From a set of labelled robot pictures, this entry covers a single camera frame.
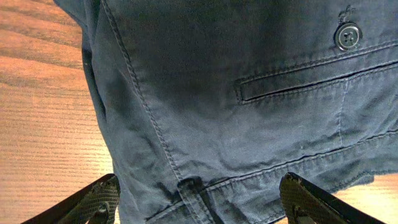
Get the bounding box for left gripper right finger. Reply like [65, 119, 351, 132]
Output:
[279, 172, 384, 224]

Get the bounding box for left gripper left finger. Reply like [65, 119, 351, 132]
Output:
[22, 174, 121, 224]

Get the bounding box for blue denim shorts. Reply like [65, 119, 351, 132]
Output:
[57, 0, 397, 223]

